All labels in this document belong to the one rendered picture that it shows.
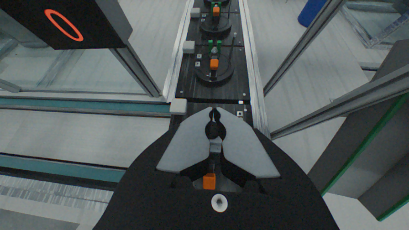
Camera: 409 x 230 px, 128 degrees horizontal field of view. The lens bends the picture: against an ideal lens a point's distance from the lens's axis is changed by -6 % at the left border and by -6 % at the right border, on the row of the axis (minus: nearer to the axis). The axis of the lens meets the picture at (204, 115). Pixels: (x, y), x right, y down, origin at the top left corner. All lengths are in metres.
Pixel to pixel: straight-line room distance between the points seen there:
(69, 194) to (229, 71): 0.56
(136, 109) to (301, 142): 0.58
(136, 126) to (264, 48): 0.70
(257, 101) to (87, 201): 0.54
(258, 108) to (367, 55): 0.80
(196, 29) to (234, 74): 0.29
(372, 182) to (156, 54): 0.83
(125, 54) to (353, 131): 0.42
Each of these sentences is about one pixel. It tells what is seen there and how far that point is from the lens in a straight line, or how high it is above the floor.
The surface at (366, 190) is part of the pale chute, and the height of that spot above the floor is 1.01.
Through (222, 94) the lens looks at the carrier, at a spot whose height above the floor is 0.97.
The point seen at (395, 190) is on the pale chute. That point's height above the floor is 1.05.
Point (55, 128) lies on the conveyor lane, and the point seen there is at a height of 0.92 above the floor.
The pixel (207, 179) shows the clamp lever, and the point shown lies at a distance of 0.20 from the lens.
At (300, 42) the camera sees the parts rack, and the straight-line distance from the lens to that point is 0.36.
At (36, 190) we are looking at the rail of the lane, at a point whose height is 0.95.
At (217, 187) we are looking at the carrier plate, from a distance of 0.31.
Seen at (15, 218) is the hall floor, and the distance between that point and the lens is 2.38.
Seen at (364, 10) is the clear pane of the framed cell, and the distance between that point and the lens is 1.26.
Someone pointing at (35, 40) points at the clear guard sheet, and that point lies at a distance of 0.43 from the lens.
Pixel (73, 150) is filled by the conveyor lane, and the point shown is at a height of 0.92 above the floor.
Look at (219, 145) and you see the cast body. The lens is 0.22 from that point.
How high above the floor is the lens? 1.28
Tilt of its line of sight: 67 degrees down
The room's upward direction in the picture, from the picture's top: 4 degrees counter-clockwise
